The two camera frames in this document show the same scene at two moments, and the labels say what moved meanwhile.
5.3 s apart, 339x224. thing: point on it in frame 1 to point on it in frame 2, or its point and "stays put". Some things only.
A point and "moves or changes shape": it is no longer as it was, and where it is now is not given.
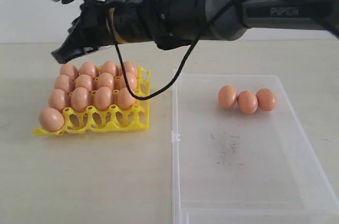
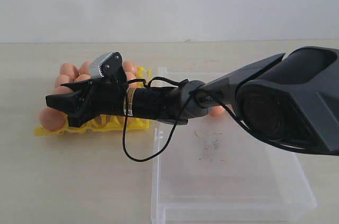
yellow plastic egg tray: (90, 121) stays put
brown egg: (68, 69) stays put
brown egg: (88, 68) moves or changes shape
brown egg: (266, 99) moves or changes shape
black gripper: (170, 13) to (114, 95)
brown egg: (132, 80) stays put
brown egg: (62, 82) stays put
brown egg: (227, 96) moves or changes shape
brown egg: (130, 66) stays put
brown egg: (51, 119) stays put
